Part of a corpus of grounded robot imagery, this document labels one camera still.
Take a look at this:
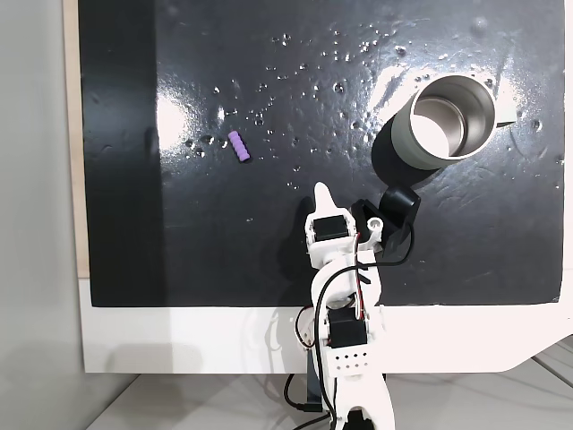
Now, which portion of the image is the purple ribbed pen grip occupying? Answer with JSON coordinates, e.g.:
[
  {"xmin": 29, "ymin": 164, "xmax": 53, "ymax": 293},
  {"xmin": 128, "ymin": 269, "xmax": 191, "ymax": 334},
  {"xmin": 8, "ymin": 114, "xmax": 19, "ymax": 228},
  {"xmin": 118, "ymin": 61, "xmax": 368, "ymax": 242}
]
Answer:
[{"xmin": 227, "ymin": 130, "xmax": 252, "ymax": 163}]

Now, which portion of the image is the stainless steel cup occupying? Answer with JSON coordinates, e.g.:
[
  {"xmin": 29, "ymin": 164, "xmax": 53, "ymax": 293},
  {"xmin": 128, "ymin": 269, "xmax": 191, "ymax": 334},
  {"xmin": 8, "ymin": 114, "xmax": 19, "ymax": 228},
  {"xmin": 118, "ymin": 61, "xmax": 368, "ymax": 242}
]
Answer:
[{"xmin": 389, "ymin": 74, "xmax": 517, "ymax": 172}]

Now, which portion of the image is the black glossy table mat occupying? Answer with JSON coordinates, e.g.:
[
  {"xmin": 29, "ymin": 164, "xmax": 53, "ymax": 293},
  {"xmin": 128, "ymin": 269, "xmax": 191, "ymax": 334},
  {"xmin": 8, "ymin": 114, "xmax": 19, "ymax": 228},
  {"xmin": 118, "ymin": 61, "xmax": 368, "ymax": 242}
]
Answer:
[{"xmin": 78, "ymin": 0, "xmax": 565, "ymax": 309}]

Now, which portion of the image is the black base clamp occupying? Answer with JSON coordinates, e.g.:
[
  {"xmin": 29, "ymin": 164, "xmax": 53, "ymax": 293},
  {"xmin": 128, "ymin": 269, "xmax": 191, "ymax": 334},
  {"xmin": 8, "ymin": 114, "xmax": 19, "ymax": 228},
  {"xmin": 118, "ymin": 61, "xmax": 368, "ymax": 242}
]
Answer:
[{"xmin": 305, "ymin": 348, "xmax": 329, "ymax": 407}]

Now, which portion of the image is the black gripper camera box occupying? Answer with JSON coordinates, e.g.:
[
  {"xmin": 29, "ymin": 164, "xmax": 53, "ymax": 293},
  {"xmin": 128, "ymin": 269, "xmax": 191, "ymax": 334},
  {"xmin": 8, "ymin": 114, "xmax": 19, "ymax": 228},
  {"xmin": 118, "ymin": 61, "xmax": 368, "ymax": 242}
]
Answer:
[{"xmin": 350, "ymin": 185, "xmax": 423, "ymax": 262}]

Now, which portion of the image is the black power cable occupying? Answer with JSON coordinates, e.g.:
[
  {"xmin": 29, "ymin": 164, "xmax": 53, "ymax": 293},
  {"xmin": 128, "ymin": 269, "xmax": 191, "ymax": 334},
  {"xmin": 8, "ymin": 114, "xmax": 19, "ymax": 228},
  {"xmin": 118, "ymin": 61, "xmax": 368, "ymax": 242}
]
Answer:
[{"xmin": 284, "ymin": 374, "xmax": 324, "ymax": 414}]

